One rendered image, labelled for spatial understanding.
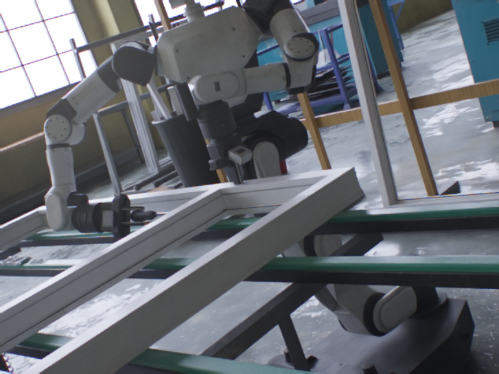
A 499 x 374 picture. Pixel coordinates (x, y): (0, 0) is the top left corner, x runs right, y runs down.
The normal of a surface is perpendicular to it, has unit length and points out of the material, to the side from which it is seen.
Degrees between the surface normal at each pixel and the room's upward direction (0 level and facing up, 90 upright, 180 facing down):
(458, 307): 0
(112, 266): 90
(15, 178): 90
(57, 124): 74
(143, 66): 97
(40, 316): 90
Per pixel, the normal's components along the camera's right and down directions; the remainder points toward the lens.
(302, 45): 0.01, -0.66
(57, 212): -0.47, 0.04
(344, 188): 0.67, -0.07
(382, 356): -0.33, -0.92
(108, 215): 0.04, -0.11
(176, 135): -0.30, 0.39
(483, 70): -0.66, 0.39
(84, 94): -0.21, 0.00
